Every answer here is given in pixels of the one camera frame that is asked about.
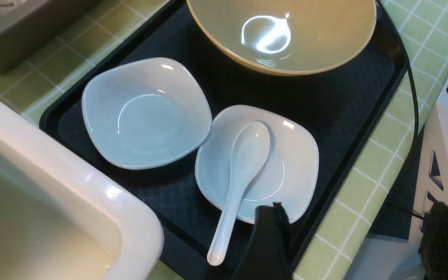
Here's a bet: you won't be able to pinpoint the white square dish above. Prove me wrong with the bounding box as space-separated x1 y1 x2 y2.
80 57 213 170
194 105 319 224

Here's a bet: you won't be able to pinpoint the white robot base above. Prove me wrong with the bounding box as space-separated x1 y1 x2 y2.
345 78 448 280

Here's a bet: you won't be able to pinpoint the large white plastic tub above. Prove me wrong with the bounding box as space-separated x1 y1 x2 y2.
0 102 164 280

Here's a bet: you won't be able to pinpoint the grey plastic bin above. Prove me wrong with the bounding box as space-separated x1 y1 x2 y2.
0 0 98 75

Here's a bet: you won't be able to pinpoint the tan noodle bowl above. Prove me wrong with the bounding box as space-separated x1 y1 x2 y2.
186 0 377 76

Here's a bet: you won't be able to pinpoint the white ceramic soup spoon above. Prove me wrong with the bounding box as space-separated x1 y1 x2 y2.
206 121 271 266

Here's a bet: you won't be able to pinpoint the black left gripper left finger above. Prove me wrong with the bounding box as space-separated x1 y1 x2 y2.
231 202 293 280

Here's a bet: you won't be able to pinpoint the black cable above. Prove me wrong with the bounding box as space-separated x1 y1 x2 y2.
376 0 429 220

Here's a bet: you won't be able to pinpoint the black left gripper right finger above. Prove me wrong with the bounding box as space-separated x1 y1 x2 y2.
418 202 448 280

